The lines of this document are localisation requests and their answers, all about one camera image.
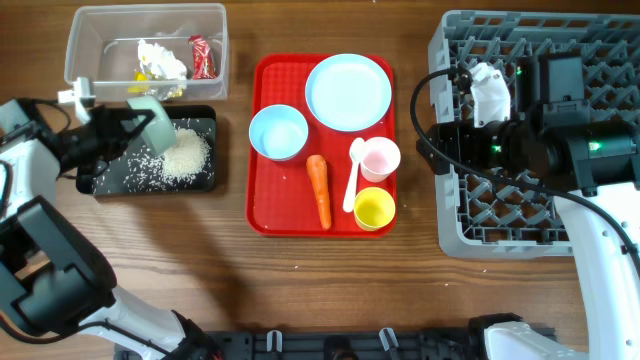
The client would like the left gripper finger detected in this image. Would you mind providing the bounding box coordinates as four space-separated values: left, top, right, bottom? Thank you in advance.
92 133 139 175
97 106 155 133

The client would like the yellow snack wrapper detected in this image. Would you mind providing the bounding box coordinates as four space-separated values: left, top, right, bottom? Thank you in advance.
128 72 186 101

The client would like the white tissue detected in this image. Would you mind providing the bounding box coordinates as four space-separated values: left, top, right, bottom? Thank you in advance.
137 39 187 80

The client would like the pile of white rice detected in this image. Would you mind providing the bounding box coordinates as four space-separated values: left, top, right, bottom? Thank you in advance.
92 117 215 194

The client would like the red candy wrapper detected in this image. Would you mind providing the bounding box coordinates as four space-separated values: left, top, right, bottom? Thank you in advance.
188 35 216 80

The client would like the orange carrot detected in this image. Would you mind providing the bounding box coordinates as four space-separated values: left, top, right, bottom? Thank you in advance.
306 155 332 230

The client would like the light blue bowl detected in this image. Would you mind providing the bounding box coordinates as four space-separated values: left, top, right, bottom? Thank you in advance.
248 104 309 161

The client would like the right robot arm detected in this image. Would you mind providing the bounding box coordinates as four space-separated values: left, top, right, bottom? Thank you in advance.
417 53 639 359

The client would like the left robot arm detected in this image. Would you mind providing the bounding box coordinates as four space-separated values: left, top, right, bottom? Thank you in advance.
1 97 223 359

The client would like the grey dishwasher rack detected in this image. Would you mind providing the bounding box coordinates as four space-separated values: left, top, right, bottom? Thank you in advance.
428 10 639 259

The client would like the clear plastic waste bin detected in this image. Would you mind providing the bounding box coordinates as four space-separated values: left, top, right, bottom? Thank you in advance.
64 3 230 102

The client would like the black rectangular tray bin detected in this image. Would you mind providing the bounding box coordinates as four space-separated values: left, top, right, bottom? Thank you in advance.
75 104 218 197

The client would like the pink cup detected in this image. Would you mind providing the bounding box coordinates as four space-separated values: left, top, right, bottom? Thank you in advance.
360 137 401 183

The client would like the yellow cup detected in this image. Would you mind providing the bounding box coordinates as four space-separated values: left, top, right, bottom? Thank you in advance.
353 187 396 231

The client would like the white plastic spoon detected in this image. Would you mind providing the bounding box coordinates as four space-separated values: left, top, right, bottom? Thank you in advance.
342 137 365 213

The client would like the large light blue plate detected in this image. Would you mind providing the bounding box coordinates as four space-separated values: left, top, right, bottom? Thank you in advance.
305 54 392 132

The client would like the red serving tray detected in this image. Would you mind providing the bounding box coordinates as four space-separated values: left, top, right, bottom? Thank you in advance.
246 53 396 238

